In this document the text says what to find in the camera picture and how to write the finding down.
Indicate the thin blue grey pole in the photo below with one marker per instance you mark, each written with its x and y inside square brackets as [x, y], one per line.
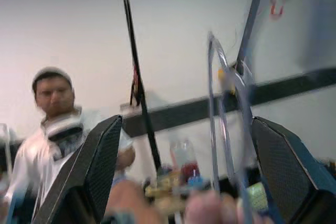
[249, 24]

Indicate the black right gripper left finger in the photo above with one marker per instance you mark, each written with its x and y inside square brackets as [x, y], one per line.
[86, 176]

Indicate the red wall sign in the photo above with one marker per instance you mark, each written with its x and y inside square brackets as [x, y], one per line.
[277, 11]

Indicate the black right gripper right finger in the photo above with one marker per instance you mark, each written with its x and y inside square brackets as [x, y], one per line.
[286, 176]

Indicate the person in blue shorts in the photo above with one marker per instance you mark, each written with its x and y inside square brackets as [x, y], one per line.
[39, 142]

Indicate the thin black pole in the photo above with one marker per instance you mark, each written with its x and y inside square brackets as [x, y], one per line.
[136, 77]

